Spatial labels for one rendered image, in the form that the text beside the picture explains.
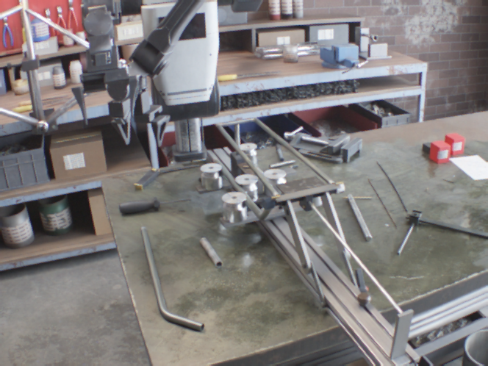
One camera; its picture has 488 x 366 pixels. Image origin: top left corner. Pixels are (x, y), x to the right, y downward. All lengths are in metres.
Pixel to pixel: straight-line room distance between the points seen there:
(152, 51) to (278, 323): 0.70
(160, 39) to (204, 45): 0.38
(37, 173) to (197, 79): 1.18
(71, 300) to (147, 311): 1.58
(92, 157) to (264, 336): 1.80
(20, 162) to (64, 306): 0.71
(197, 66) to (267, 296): 0.86
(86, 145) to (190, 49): 1.06
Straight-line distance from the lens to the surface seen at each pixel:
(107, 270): 2.65
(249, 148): 1.42
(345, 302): 0.88
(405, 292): 0.97
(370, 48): 2.99
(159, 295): 0.94
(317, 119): 3.30
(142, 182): 1.36
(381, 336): 0.82
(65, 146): 2.50
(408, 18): 3.93
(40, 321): 2.43
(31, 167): 2.52
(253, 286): 0.96
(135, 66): 1.26
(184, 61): 1.58
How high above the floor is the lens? 1.47
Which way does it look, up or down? 26 degrees down
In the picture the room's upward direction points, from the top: 2 degrees counter-clockwise
